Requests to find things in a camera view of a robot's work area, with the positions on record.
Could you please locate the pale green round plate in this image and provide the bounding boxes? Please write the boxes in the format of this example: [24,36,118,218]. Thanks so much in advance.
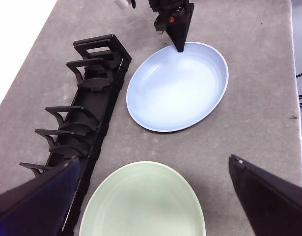
[79,161,207,236]

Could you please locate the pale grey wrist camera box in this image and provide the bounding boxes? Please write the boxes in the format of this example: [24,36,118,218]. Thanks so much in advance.
[112,0,131,10]

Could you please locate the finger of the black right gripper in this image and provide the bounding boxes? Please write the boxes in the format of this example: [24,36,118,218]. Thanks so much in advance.
[165,2,195,53]

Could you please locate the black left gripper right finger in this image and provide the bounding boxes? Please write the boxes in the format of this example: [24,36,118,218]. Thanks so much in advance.
[228,154,302,236]

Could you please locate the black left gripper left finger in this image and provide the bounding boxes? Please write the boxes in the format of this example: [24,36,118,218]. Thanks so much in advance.
[0,157,80,236]

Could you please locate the pale blue round plate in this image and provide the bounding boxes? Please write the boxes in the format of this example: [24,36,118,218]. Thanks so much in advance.
[126,41,229,133]

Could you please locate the black plastic plate rack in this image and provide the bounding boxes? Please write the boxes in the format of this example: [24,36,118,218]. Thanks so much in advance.
[19,33,133,236]

